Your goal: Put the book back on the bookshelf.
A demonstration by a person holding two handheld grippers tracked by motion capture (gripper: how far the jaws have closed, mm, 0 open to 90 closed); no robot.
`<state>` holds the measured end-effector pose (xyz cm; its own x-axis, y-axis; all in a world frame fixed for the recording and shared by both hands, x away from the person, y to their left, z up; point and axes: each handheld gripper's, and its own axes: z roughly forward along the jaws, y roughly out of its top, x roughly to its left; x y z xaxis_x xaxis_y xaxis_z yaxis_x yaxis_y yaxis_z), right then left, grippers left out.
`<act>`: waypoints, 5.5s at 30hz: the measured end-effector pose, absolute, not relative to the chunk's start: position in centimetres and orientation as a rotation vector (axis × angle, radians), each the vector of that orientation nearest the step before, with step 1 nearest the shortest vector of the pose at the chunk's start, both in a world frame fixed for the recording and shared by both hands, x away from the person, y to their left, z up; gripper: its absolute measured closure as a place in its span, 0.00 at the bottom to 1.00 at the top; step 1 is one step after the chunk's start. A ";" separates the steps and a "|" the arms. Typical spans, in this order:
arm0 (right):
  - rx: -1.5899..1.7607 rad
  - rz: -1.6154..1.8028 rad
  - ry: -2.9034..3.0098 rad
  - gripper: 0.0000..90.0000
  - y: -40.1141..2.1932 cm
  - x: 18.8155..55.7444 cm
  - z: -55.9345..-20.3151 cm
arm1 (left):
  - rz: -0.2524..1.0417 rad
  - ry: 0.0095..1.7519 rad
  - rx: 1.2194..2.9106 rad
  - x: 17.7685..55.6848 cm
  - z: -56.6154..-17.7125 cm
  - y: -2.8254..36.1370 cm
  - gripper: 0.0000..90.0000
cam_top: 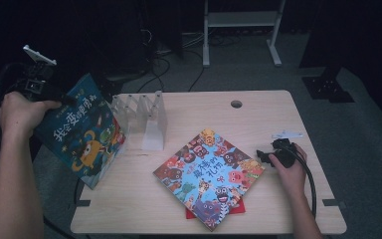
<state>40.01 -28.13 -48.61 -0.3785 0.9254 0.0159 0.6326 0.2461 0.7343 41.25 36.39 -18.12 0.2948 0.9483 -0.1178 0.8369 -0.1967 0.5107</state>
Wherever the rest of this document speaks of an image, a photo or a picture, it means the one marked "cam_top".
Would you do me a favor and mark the person's left hand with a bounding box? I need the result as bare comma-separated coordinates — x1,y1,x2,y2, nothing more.
0,91,63,138

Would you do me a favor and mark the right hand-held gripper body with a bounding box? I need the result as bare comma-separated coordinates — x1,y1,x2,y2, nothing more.
270,129,304,169

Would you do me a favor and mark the black floor cable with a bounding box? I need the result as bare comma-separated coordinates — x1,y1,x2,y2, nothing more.
187,49,208,93
135,55,172,95

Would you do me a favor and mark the red picture book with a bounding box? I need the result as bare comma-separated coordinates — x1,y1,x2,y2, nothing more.
185,197,247,220

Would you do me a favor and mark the light blue animal picture book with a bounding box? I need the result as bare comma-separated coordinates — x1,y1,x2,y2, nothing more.
152,127,267,233

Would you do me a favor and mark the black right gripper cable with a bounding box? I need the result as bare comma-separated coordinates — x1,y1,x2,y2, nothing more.
286,143,318,220

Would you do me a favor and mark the dark blue monster picture book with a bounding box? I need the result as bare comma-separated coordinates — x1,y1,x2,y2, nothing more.
34,73,127,191

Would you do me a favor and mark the white plastic book rack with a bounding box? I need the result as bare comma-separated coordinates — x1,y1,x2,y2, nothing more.
109,90,169,151

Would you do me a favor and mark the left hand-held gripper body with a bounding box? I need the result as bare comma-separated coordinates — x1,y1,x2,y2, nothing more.
11,44,68,104

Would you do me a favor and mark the white metal stand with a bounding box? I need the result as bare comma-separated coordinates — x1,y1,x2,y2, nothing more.
201,0,287,69

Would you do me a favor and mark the person's right hand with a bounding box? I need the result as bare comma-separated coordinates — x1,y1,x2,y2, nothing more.
268,142,308,201

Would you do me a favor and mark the black floor base plate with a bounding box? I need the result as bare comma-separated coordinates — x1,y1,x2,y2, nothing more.
300,65,356,105

